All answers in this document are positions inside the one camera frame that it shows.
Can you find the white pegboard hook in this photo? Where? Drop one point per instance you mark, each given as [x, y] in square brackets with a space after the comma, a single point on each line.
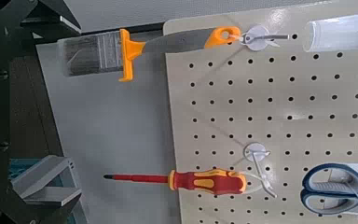
[256, 43]
[254, 149]

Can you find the beige pegboard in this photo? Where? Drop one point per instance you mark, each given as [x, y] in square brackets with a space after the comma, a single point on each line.
[292, 105]

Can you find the white zip tie loop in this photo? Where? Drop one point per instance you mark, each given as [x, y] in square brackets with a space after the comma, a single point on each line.
[258, 184]

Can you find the red yellow screwdriver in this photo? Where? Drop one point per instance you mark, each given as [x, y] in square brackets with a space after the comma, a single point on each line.
[217, 182]

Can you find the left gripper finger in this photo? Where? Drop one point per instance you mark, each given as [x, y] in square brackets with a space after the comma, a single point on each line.
[43, 199]
[49, 12]

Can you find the blue crate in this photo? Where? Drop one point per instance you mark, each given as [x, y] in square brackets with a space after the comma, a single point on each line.
[18, 168]

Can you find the grey stand back panel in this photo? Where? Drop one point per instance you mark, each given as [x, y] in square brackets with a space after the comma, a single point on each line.
[105, 124]

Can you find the grey stand side panel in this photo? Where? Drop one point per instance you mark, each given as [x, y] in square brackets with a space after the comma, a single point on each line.
[136, 12]

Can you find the white red glue tube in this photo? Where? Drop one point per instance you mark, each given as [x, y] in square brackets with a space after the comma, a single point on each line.
[338, 32]

